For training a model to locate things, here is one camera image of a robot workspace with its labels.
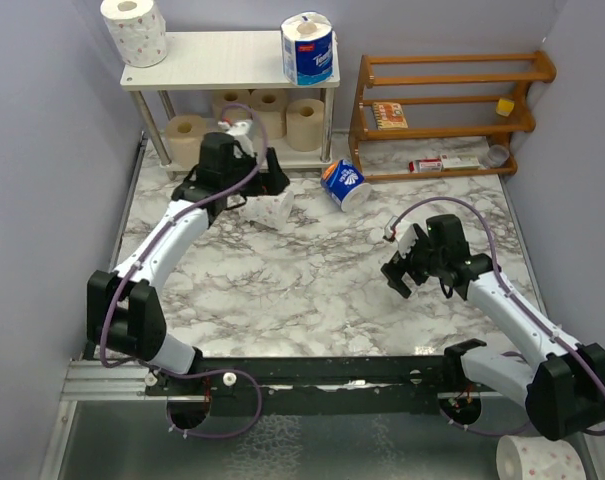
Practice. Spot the clear plastic cup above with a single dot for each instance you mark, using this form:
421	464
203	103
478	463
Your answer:
497	156

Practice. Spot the white dotted roll bottom corner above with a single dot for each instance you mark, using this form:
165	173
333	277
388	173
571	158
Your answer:
537	458

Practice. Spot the brown paper roll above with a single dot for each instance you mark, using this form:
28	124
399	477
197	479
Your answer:
222	98
270	106
304	124
184	134

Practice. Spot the aluminium rail frame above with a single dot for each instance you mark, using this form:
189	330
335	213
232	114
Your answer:
91	381

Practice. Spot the white two-tier shelf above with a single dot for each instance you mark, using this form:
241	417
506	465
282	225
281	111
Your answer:
205	61

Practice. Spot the white red-dotted roll front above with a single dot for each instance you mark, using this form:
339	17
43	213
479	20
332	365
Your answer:
138	30

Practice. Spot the black base crossbar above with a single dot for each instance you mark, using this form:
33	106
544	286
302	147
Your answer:
315	385

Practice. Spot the red white box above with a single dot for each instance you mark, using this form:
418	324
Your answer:
428	165

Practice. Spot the blue roll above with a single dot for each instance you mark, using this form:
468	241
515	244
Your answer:
307	48
346	185

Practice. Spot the brown wooden rack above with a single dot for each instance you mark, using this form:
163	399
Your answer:
540	69

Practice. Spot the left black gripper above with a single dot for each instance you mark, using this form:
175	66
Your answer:
266	183

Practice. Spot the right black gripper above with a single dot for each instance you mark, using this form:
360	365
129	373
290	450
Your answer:
395	268

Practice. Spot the white red-dotted roll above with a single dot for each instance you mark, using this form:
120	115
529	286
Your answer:
271	211
138	30

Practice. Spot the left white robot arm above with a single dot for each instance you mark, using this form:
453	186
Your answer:
123	307

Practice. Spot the white green box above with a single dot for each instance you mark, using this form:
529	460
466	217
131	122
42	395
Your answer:
458	163

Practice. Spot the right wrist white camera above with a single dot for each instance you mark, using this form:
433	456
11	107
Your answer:
404	242

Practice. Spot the wrist white camera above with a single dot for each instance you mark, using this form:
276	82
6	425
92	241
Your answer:
404	242
243	132

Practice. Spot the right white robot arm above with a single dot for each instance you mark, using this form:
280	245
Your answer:
559	381

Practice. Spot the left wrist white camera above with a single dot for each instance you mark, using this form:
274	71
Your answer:
243	132

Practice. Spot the yellow cap jar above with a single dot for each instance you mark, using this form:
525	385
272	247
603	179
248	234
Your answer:
505	107

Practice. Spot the orange patterned booklet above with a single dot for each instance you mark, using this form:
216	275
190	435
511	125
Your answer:
389	116

